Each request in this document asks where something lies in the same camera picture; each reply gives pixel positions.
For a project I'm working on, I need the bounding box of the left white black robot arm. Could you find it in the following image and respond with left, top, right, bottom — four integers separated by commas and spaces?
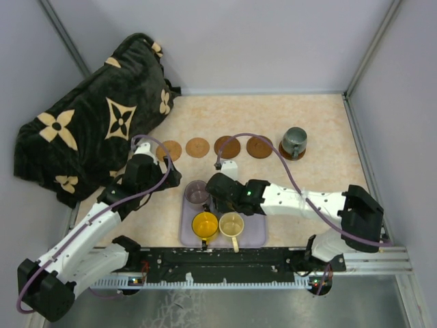
16, 149, 182, 322

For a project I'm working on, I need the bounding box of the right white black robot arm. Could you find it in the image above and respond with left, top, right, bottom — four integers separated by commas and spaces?
206, 173, 388, 271

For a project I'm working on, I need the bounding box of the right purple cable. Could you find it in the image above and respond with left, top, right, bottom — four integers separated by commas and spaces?
213, 133, 393, 297

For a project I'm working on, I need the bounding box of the yellow glass mug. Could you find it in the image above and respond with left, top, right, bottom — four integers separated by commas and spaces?
191, 212, 219, 250

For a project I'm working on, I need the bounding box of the cream ceramic mug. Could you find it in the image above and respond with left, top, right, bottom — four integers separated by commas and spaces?
218, 213, 244, 253

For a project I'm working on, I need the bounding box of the purple cable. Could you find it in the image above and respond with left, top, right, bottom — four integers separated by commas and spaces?
16, 134, 173, 314
213, 133, 393, 297

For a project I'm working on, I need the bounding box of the black floral plush blanket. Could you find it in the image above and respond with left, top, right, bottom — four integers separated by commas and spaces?
14, 33, 181, 207

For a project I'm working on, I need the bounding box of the grey ceramic mug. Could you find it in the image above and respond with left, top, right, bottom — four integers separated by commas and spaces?
281, 126, 307, 156

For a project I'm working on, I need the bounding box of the woven rattan coaster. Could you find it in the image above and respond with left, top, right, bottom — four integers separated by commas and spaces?
185, 137, 210, 159
156, 140, 182, 161

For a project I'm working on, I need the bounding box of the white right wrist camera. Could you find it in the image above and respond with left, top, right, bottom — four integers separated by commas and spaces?
220, 160, 238, 180

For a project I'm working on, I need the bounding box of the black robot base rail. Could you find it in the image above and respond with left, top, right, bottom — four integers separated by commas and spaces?
102, 246, 346, 284

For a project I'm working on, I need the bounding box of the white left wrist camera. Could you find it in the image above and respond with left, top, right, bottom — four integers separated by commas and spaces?
133, 141, 153, 157

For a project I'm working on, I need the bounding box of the dark wooden coaster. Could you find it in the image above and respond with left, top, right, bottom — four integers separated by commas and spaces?
278, 141, 307, 161
246, 136, 272, 159
214, 135, 241, 159

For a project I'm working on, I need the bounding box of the white perforated cable duct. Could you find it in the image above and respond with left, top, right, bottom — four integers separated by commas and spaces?
91, 275, 313, 290

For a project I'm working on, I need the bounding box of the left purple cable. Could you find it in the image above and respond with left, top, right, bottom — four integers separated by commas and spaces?
16, 134, 173, 314

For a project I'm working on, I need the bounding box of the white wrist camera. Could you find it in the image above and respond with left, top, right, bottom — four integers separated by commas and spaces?
133, 141, 153, 157
220, 160, 238, 180

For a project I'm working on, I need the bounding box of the lavender plastic tray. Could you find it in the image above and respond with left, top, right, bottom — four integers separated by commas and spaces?
179, 195, 268, 248

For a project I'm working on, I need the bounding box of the purple glass mug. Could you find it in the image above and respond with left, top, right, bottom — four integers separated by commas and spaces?
184, 180, 211, 211

